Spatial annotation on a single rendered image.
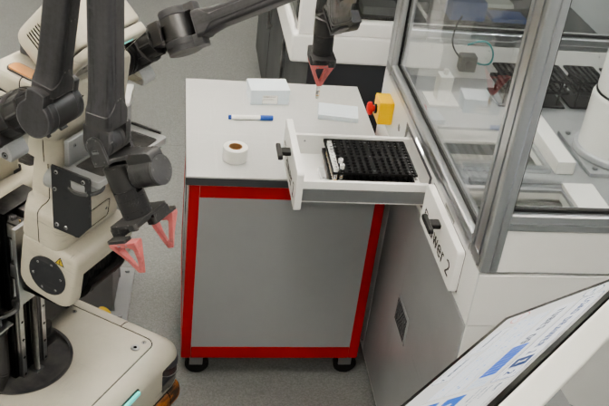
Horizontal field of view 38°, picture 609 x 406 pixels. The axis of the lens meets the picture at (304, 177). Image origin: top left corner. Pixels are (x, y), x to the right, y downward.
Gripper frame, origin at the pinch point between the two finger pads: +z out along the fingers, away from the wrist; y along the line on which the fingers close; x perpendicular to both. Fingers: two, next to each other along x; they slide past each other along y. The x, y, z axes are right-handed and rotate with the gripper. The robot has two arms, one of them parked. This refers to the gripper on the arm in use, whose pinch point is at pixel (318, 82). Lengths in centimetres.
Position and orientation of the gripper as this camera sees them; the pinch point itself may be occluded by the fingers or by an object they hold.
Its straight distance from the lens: 251.6
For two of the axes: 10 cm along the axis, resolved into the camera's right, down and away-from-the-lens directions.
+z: -0.9, 8.4, 5.3
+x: -9.9, 0.0, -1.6
